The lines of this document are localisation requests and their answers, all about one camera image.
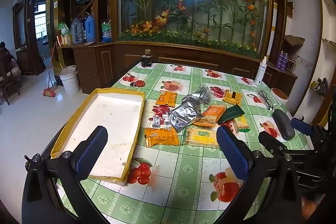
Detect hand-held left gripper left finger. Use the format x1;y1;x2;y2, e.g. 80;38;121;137
22;126;109;224

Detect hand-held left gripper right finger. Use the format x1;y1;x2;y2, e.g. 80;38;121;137
217;126;302;224

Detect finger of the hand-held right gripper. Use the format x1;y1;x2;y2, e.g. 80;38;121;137
291;118;327;140
259;132;292;159

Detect small green label cracker packet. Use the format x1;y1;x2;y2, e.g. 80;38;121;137
232;116;250;133

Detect yellow-edged white tray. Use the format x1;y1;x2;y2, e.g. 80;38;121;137
51;88;146;186

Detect yellow label cracker packet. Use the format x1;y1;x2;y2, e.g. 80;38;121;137
184;127;219;147

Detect dark green packet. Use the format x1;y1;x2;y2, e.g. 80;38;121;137
218;105;244;125

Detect orange cracker packet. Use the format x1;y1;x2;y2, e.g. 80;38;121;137
194;105;227;127

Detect yellow packet with black marks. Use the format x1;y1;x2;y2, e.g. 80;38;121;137
223;89;241;105

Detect silver foil packet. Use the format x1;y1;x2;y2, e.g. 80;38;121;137
168;94;208;132

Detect clear bag of dark snacks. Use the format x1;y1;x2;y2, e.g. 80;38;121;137
197;84;214;104

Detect orange snack packet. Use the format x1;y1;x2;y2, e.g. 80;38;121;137
144;127;180;147
155;91;179;106

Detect person's right hand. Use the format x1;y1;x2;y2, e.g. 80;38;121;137
302;198;319;218

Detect black eyeglass case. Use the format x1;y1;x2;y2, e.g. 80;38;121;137
272;109;296;140

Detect white jar brown lid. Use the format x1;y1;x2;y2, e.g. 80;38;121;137
270;88;289;106

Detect black eyeglasses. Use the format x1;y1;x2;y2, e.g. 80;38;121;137
259;90;275;110

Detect green fruit print tablecloth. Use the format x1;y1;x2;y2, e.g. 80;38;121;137
56;61;323;224

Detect white spray bottle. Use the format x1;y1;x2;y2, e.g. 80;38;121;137
254;56;268;86

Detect red broom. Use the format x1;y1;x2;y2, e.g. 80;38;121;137
42;43;59;97

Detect white bucket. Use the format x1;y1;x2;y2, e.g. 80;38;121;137
59;65;81;95

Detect brown driftwood piece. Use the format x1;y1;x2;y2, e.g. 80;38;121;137
285;34;305;50

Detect brown wooden sideboard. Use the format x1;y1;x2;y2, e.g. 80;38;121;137
56;40;298;94

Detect wooden chair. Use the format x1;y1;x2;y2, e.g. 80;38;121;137
0;56;21;105

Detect dark ink bottle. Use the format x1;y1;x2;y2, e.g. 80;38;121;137
141;49;153;67

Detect yellow red box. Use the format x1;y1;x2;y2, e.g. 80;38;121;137
56;35;72;46

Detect grey thermos jug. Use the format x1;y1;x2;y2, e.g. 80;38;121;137
71;18;84;44

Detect blue green bag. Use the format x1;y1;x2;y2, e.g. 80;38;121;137
101;19;113;43

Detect blue thermos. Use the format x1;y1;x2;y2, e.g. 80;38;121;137
84;15;96;43

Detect green white bag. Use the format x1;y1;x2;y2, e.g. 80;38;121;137
58;22;71;37

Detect barred window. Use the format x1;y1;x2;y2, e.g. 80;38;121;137
34;4;47;39

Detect glass cabinet with artificial flowers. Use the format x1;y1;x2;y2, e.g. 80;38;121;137
112;0;275;59

